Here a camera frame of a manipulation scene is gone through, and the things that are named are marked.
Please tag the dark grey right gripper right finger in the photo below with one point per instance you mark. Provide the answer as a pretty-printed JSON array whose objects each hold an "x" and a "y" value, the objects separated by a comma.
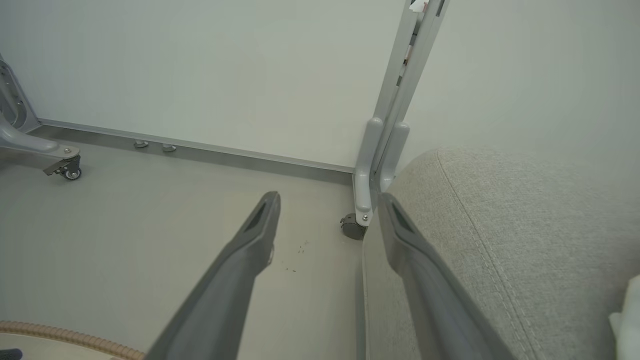
[{"x": 430, "y": 290}]

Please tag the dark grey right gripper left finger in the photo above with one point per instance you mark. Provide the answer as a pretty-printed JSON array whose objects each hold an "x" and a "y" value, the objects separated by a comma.
[{"x": 225, "y": 290}]

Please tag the white cloth item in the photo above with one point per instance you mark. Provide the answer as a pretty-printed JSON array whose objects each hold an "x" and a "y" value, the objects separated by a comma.
[{"x": 627, "y": 320}]

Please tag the grey fabric sofa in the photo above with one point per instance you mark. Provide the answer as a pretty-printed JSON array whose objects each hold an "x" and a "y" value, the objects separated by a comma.
[{"x": 525, "y": 240}]

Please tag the round black caster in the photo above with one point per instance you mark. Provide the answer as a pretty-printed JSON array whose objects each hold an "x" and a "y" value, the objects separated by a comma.
[{"x": 352, "y": 227}]

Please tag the small metal levelling foot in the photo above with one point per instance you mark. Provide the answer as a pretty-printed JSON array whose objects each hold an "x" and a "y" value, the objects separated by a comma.
[
  {"x": 169, "y": 148},
  {"x": 141, "y": 144}
]

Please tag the white perforated laundry basket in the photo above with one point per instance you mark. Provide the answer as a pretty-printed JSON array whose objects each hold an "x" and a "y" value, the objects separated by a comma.
[{"x": 75, "y": 340}]

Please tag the black caster with brake lever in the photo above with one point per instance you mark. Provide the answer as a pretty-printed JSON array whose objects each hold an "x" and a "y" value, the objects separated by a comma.
[{"x": 69, "y": 169}]

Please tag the long grey partition foot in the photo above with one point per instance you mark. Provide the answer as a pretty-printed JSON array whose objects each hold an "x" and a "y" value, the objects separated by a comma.
[{"x": 35, "y": 145}]

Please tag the grey partition bottom rail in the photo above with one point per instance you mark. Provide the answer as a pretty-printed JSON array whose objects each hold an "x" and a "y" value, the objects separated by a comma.
[{"x": 200, "y": 150}]

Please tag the grey double partition post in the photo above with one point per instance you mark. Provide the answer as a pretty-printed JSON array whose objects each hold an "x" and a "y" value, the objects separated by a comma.
[{"x": 410, "y": 55}]

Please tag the grey slanted partition post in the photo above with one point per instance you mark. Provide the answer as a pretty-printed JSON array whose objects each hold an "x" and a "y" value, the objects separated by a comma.
[{"x": 12, "y": 100}]

